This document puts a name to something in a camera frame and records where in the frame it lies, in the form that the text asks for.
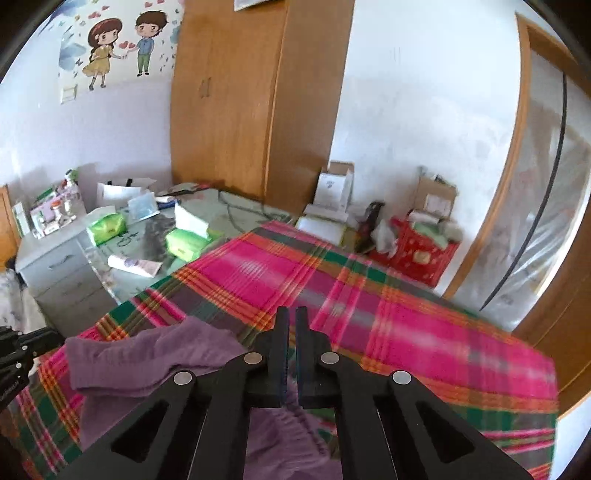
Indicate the clear plastic curtain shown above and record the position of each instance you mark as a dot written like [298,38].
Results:
[535,221]

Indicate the purple fleece garment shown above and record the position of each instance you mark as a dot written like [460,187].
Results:
[138,360]

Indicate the blue face mask pack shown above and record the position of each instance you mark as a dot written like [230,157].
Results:
[143,206]

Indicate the wooden wardrobe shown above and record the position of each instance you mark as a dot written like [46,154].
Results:
[231,115]

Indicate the white tube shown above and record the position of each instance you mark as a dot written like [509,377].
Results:
[134,265]

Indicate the pink printed box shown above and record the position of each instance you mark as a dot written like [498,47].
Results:
[57,213]

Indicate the cartoon wall sticker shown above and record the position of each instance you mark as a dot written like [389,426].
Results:
[106,41]

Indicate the dark bottle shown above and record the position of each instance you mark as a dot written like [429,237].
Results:
[371,221]

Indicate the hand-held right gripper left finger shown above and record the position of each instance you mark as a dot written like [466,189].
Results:
[277,369]

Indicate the white wall switch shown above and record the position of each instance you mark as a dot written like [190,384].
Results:
[68,94]

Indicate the pink green plaid blanket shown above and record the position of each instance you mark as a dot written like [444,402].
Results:
[369,323]

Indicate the grey drawer cabinet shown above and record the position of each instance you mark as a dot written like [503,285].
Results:
[60,272]

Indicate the brown cardboard box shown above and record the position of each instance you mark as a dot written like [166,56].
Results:
[434,196]

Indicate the green tissue pack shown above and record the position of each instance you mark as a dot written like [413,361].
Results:
[107,229]
[184,244]

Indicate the white paper bag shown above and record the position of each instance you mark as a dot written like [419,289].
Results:
[117,191]

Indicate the wooden bed headboard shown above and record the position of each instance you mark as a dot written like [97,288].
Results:
[7,226]

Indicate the glass-topped table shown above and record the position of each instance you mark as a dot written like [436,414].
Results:
[147,240]

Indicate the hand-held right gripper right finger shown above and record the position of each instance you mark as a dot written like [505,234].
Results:
[307,374]

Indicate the flat white box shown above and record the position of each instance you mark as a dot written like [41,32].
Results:
[323,224]

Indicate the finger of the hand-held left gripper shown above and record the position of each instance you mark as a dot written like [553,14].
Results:
[44,340]

